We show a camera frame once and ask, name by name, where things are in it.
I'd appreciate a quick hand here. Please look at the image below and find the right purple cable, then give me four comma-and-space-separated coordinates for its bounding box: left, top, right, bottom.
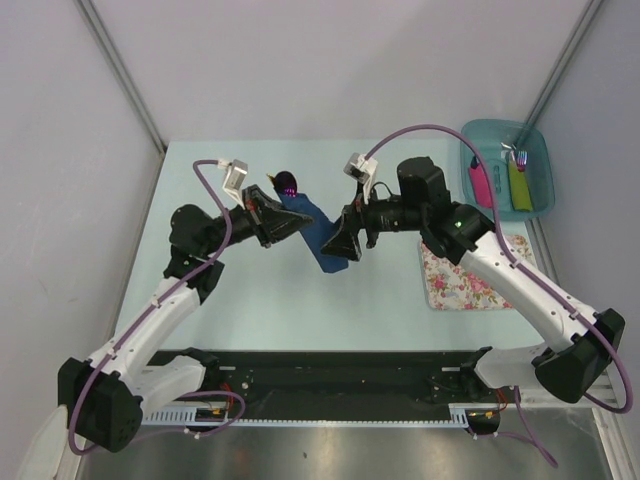
364, 123, 634, 469

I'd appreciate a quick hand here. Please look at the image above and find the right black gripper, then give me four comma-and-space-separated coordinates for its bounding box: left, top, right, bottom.
320, 181, 426, 262

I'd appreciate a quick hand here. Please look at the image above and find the white slotted cable duct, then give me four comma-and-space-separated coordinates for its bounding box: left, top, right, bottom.
142, 405, 471, 429

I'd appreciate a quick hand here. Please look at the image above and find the purple cable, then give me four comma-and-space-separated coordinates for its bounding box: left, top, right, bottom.
67, 158, 247, 455
364, 123, 634, 469

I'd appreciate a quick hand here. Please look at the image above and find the teal plastic bin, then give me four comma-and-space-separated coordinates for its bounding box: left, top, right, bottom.
462, 119, 555, 222

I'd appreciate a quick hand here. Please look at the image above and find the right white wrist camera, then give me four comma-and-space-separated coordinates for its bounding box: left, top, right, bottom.
343, 153, 378, 204

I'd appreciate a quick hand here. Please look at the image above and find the aluminium rail frame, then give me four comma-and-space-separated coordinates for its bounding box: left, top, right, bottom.
72, 219, 621, 480

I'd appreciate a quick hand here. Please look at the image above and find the floral cloth mat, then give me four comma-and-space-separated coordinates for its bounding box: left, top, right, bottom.
418, 243, 513, 311

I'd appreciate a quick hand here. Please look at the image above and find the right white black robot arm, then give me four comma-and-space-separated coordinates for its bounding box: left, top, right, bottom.
321, 154, 625, 404

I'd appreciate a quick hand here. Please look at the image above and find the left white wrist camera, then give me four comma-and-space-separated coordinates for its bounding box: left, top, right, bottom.
219, 159, 249, 205

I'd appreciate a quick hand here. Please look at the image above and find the purple spoon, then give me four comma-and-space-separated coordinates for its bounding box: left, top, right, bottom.
272, 171, 298, 197

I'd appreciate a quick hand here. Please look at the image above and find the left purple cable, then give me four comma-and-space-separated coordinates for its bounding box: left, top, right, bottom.
67, 158, 247, 455

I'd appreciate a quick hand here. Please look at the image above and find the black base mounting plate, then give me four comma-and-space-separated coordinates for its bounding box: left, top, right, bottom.
183, 347, 514, 423

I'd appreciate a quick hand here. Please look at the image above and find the dark blue paper napkin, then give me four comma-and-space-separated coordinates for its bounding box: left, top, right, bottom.
278, 193, 349, 274

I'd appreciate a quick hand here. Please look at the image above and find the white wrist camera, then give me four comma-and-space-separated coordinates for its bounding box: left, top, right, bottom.
219, 159, 249, 205
343, 153, 378, 204

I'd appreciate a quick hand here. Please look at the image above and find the green rolled napkin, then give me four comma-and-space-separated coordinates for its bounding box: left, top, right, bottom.
508, 162, 533, 212

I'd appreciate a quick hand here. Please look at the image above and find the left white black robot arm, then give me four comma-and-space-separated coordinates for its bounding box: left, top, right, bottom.
58, 185, 313, 455

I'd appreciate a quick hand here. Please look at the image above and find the iridescent fork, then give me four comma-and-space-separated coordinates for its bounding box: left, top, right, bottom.
512, 150, 529, 173

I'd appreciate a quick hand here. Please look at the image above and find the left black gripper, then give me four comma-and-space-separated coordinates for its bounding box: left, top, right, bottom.
202, 184, 312, 256

